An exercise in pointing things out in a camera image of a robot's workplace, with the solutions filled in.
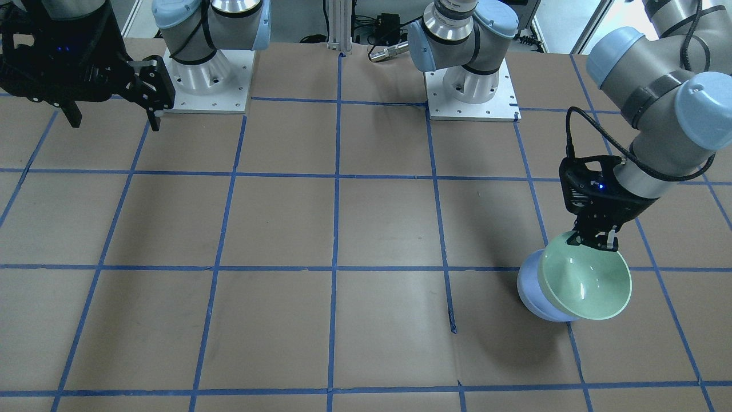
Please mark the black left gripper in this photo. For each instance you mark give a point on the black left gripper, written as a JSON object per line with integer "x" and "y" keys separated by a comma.
{"x": 624, "y": 208}

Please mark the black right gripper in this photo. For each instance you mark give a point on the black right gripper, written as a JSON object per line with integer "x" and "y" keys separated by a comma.
{"x": 110, "y": 50}

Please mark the green ceramic bowl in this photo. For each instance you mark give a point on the green ceramic bowl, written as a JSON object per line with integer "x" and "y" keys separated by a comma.
{"x": 584, "y": 282}

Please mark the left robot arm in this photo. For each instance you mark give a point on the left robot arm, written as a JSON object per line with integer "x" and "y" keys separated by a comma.
{"x": 674, "y": 90}

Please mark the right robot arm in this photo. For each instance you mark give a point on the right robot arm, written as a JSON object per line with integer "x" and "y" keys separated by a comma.
{"x": 195, "y": 30}

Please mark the blue ceramic bowl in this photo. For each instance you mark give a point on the blue ceramic bowl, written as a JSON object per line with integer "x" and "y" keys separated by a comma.
{"x": 531, "y": 294}

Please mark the silver cylindrical connector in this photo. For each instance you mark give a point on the silver cylindrical connector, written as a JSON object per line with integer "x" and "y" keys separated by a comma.
{"x": 389, "y": 52}

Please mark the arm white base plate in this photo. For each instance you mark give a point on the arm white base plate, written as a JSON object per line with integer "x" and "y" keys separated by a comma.
{"x": 454, "y": 94}
{"x": 219, "y": 86}

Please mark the aluminium frame post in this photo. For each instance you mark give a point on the aluminium frame post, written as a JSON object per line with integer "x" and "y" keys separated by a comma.
{"x": 340, "y": 25}

